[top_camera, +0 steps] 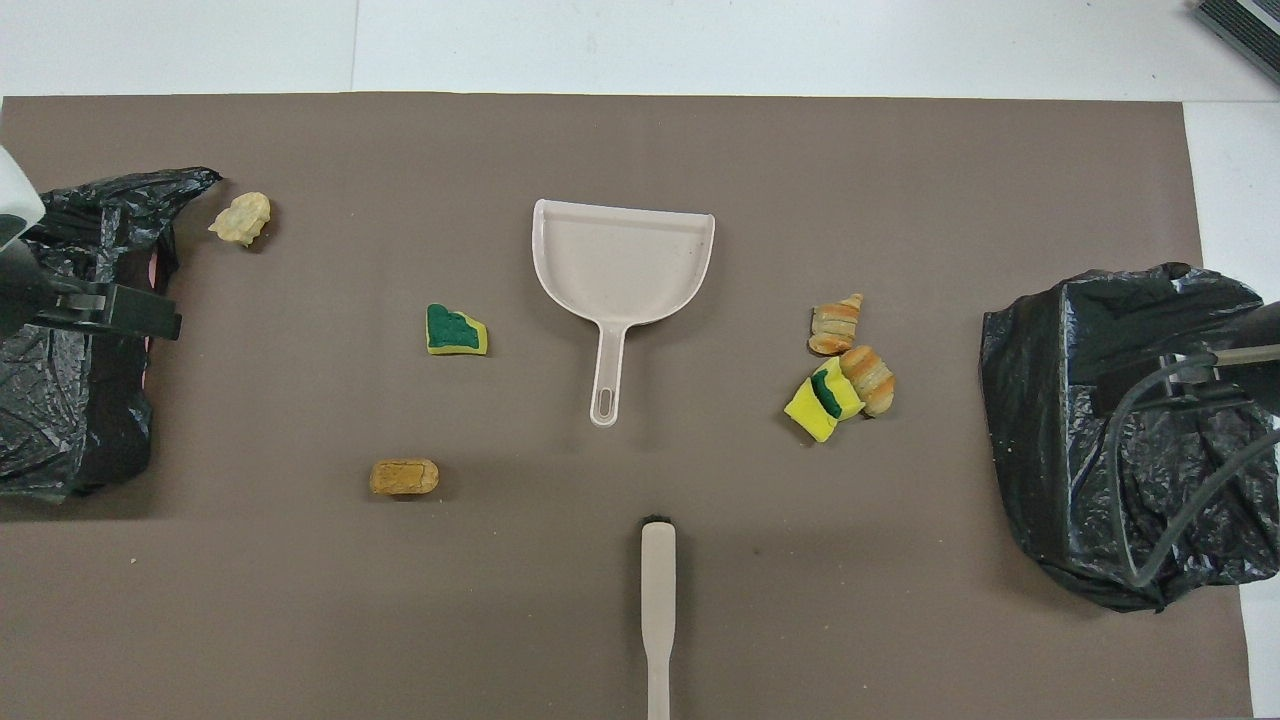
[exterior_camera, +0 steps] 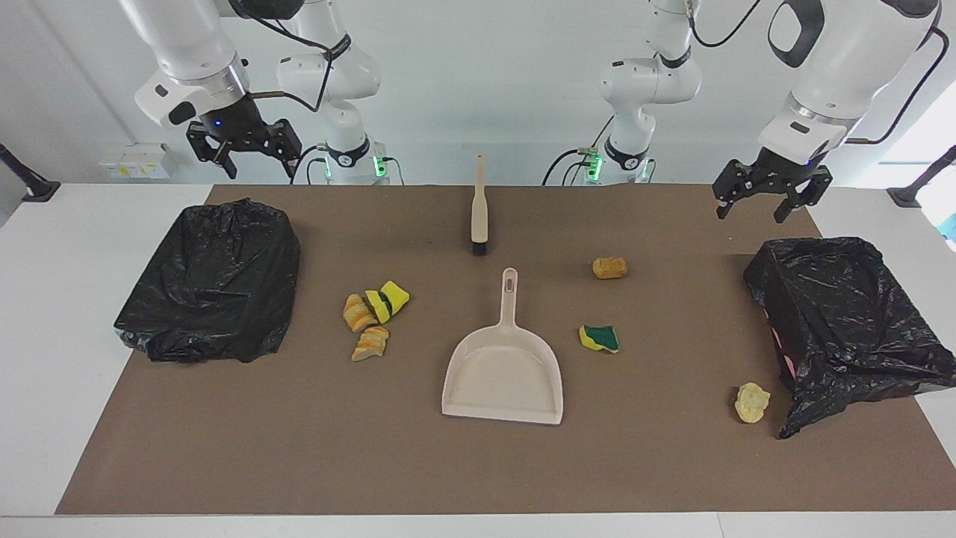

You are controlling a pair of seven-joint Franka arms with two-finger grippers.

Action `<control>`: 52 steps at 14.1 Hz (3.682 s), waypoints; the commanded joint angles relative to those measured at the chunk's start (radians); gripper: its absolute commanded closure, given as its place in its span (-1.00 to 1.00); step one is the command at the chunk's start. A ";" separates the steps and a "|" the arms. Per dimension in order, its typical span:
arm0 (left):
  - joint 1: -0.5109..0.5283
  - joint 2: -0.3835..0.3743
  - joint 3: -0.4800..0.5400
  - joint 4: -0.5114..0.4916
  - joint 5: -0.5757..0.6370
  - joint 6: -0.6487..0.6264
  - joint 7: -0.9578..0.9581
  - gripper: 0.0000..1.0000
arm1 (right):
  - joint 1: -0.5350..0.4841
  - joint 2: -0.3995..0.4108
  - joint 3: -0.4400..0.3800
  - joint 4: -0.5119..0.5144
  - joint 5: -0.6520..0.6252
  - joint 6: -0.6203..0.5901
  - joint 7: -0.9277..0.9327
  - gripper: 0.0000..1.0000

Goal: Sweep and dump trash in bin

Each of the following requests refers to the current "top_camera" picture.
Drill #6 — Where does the black bag over pink bin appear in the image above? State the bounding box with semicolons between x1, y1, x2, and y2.
0;167;223;504

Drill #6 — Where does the brown table mat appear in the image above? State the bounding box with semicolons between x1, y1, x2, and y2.
0;92;1253;720

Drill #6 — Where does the beige hand brush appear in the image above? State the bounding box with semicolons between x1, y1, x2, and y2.
640;514;678;720

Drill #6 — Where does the black bag lined bin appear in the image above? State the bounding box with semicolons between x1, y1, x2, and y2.
979;262;1280;614

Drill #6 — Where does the grey ribbed device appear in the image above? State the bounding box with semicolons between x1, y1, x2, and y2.
1194;0;1280;58

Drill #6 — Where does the striped croissant toy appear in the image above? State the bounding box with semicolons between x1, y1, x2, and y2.
839;345;897;418
807;293;865;357

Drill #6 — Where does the brown hash brown toy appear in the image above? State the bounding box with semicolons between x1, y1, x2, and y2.
369;458;440;497

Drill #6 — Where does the small green yellow sponge piece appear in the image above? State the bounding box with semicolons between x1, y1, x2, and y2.
426;303;490;357

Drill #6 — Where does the large yellow green sponge piece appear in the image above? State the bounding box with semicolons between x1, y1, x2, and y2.
783;357;866;444

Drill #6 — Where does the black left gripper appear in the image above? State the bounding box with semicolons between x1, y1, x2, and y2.
0;238;184;342

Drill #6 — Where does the beige plastic dustpan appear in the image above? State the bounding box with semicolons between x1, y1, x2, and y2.
531;198;717;429

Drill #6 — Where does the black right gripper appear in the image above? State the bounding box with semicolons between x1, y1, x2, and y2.
1092;348;1253;419

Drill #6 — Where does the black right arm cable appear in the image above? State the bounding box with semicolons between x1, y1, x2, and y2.
1108;352;1280;591

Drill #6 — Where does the pale yellow crinkled food piece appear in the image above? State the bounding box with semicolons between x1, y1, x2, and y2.
208;192;272;247

